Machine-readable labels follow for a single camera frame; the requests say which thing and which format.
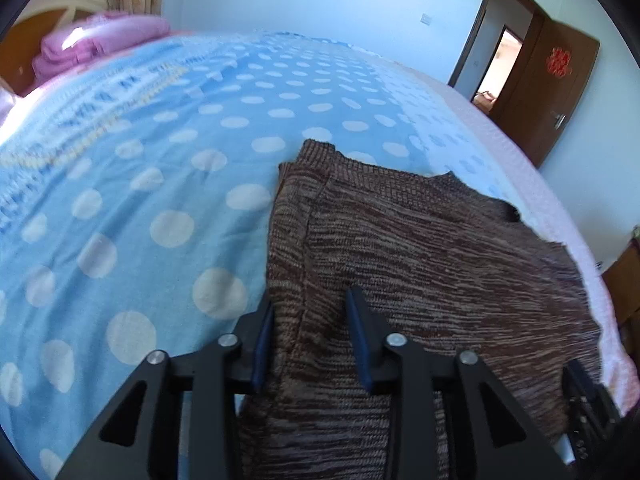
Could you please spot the brown wooden door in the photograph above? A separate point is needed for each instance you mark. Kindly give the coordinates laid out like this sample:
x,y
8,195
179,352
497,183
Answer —
x,y
540,105

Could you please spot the blue polka dot blanket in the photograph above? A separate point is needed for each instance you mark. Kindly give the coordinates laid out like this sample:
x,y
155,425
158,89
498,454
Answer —
x,y
175,160

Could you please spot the folded pink blanket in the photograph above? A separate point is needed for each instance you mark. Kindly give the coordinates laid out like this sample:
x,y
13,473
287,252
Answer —
x,y
100,40

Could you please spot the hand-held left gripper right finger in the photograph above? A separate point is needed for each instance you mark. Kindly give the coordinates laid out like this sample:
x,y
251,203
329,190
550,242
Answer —
x,y
360,340

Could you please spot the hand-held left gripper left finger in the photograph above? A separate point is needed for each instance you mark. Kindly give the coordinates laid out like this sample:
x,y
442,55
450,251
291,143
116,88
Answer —
x,y
262,350

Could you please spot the wooden cabinet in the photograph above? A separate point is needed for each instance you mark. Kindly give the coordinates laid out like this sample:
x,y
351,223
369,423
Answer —
x,y
625,290

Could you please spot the red paper door decoration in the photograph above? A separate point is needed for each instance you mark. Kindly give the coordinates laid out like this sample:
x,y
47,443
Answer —
x,y
559,62

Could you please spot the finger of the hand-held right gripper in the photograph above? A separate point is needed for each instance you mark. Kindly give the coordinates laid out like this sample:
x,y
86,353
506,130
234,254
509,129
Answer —
x,y
590,405

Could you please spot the brown knitted sweater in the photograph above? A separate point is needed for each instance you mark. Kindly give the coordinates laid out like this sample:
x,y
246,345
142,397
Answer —
x,y
410,240

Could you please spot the cream and wood headboard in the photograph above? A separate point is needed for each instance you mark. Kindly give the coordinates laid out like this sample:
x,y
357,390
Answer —
x,y
30,40

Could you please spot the pink dotted bedsheet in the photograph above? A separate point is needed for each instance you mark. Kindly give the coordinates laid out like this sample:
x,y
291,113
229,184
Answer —
x,y
565,225

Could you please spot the brown door frame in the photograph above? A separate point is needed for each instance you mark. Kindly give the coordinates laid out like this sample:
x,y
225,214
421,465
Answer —
x,y
480,20

